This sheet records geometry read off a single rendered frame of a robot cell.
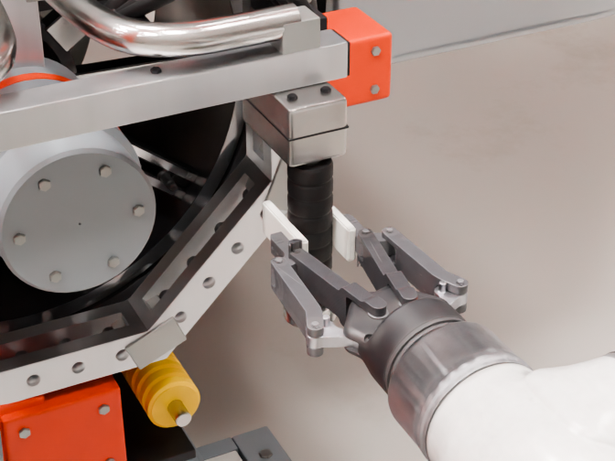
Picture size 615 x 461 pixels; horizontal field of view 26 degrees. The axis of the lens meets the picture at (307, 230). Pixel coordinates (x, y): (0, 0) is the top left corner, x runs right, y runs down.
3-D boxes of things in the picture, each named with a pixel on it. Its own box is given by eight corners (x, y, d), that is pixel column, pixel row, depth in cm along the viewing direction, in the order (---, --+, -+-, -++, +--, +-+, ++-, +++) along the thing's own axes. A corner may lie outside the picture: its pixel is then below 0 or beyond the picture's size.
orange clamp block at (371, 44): (275, 86, 132) (355, 69, 136) (310, 118, 126) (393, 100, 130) (274, 20, 128) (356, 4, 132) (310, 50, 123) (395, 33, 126)
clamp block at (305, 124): (296, 108, 109) (296, 48, 107) (348, 155, 102) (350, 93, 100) (240, 120, 107) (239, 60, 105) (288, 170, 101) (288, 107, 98)
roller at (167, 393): (116, 289, 161) (113, 249, 158) (211, 434, 138) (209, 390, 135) (70, 301, 159) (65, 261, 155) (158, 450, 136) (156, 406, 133)
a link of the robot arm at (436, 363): (535, 451, 91) (488, 401, 96) (548, 344, 86) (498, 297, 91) (420, 492, 88) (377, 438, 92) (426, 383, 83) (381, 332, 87)
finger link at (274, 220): (308, 273, 104) (300, 275, 104) (270, 230, 109) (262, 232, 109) (308, 241, 102) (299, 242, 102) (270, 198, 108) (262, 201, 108)
